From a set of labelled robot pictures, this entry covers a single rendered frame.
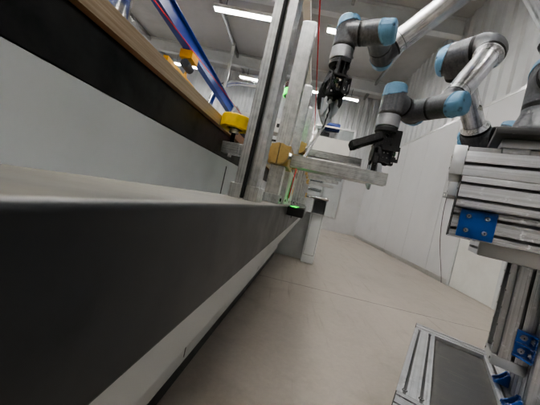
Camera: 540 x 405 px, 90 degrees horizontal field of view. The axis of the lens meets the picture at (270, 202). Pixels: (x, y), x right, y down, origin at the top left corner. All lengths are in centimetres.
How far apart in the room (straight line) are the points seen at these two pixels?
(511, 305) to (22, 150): 129
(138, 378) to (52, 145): 27
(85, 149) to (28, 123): 8
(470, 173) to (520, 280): 43
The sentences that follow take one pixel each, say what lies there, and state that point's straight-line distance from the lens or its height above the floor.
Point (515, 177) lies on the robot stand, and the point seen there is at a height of 91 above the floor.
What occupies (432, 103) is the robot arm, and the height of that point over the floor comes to 112.
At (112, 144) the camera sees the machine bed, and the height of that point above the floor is 74.
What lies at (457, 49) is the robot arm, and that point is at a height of 143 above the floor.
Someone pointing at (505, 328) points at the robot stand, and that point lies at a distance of 126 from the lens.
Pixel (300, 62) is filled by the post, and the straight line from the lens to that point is 74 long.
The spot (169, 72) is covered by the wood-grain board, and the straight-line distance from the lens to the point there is 55.
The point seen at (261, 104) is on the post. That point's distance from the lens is 42.
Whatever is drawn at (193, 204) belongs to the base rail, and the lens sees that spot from 16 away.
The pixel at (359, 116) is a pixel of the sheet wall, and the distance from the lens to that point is 1069.
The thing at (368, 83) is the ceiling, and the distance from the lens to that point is 977.
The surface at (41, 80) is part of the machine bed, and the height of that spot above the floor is 78.
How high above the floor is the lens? 71
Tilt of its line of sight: 1 degrees down
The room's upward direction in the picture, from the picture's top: 13 degrees clockwise
